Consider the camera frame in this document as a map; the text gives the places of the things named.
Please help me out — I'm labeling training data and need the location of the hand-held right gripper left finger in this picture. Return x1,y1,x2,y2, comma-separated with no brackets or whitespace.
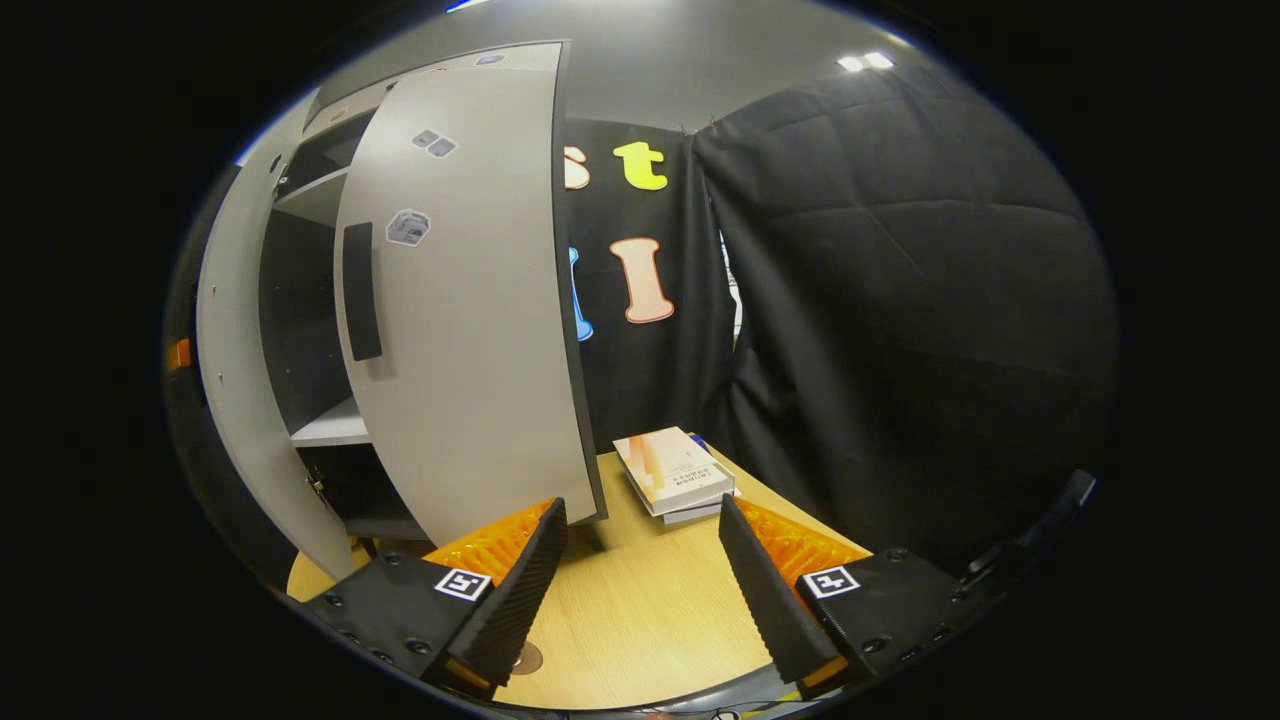
300,497,569,701

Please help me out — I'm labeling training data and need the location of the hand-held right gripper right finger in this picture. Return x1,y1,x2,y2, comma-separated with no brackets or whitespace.
718,493,1006,701

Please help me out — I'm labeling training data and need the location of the grey cabinet door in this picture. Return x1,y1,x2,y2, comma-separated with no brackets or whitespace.
195,150,356,581
333,65,609,548

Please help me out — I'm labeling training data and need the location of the grey white cabinet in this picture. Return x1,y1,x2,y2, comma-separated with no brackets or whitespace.
258,42,566,546

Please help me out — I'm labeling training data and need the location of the thin white book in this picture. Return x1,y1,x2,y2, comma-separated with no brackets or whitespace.
660,495,739,526

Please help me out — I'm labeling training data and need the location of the dark curved object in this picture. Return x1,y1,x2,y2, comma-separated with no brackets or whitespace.
960,468,1099,591

